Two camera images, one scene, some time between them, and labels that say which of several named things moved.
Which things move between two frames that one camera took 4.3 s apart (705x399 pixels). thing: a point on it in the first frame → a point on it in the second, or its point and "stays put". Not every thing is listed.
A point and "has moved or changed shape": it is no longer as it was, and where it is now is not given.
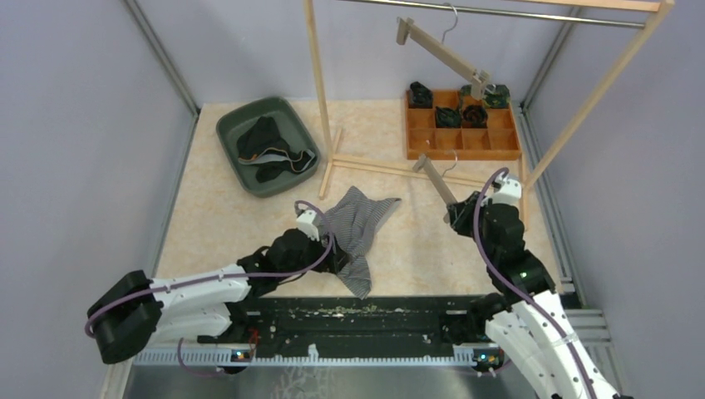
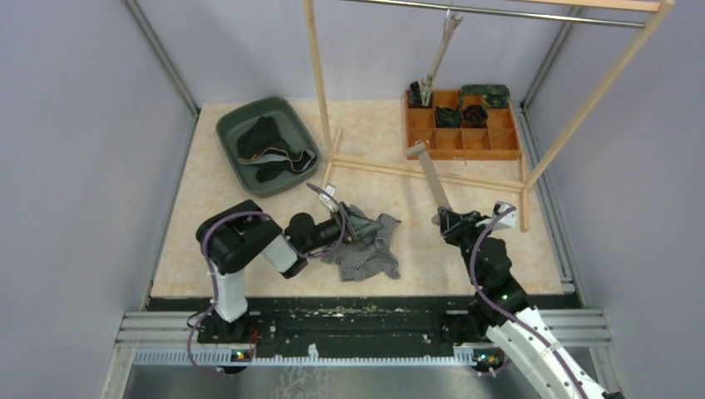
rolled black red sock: x=475 y=116 stays put
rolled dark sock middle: x=447 y=118 stays put
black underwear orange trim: x=260 y=143 stays put
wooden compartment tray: x=454 y=130 stays put
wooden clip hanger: x=438 y=183 has moved or changed shape
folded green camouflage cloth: x=496 y=96 stays put
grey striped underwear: x=354 y=217 has moved or changed shape
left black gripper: x=334 y=262 → x=357 y=227
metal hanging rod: x=500 y=13 stays put
